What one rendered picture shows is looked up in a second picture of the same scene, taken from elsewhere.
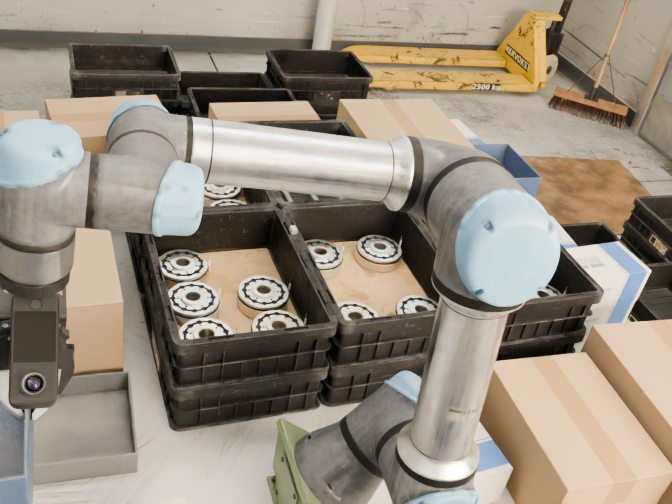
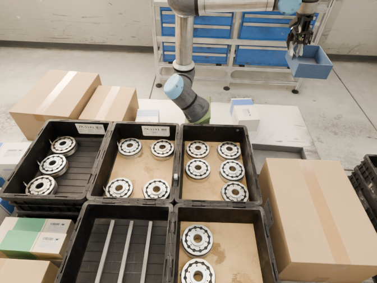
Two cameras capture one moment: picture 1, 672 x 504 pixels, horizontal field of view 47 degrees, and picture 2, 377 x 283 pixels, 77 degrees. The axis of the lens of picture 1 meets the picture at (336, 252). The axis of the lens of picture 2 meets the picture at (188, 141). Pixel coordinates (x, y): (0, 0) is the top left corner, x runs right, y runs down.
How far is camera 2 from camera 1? 1.80 m
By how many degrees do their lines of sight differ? 95
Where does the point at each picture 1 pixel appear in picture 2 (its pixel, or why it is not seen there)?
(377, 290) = (136, 170)
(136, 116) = not seen: outside the picture
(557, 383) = (104, 110)
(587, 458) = (121, 92)
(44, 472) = (279, 147)
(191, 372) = (236, 138)
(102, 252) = (279, 190)
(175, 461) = not seen: hidden behind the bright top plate
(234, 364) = (220, 137)
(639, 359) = (69, 102)
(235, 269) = (204, 197)
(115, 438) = (257, 160)
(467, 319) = not seen: hidden behind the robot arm
